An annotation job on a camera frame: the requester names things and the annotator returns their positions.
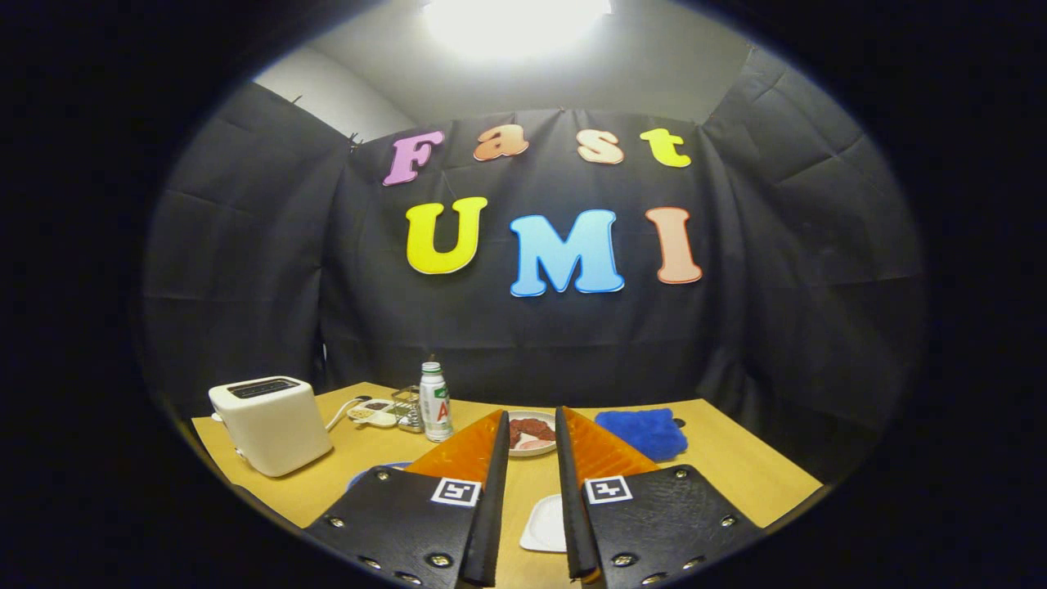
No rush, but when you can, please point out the white divided condiment dish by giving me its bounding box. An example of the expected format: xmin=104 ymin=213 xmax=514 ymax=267
xmin=348 ymin=398 xmax=399 ymax=428

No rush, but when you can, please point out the beige round plate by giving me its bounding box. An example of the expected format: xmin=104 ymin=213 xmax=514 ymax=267
xmin=507 ymin=410 xmax=559 ymax=456

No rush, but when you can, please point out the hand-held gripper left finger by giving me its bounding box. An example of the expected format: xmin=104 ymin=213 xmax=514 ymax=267
xmin=304 ymin=409 xmax=510 ymax=588

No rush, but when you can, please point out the ceiling light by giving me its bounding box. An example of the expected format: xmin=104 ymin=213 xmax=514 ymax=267
xmin=421 ymin=0 xmax=614 ymax=58

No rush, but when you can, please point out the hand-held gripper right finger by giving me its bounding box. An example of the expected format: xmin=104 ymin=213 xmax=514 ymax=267
xmin=555 ymin=406 xmax=766 ymax=587

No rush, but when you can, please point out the metal wire holder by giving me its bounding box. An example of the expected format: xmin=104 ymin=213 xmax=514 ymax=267
xmin=391 ymin=386 xmax=425 ymax=434

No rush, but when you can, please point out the white plastic bottle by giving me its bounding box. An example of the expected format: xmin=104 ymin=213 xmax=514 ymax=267
xmin=419 ymin=362 xmax=454 ymax=443

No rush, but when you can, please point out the cream white toaster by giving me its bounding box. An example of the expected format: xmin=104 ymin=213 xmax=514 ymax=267
xmin=209 ymin=375 xmax=333 ymax=478

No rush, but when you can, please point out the white toaster cable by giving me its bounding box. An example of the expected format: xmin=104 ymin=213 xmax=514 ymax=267
xmin=326 ymin=396 xmax=371 ymax=432

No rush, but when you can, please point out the white square plate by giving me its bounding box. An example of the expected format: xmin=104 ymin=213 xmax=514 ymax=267
xmin=519 ymin=493 xmax=567 ymax=553

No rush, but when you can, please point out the blue round plate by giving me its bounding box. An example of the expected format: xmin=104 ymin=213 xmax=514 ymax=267
xmin=349 ymin=461 xmax=410 ymax=489

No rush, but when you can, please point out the black backdrop cloth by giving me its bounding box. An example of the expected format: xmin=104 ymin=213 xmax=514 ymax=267
xmin=139 ymin=47 xmax=929 ymax=483

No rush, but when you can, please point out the blue folded towel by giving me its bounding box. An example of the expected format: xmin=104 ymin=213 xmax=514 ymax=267
xmin=595 ymin=408 xmax=689 ymax=463

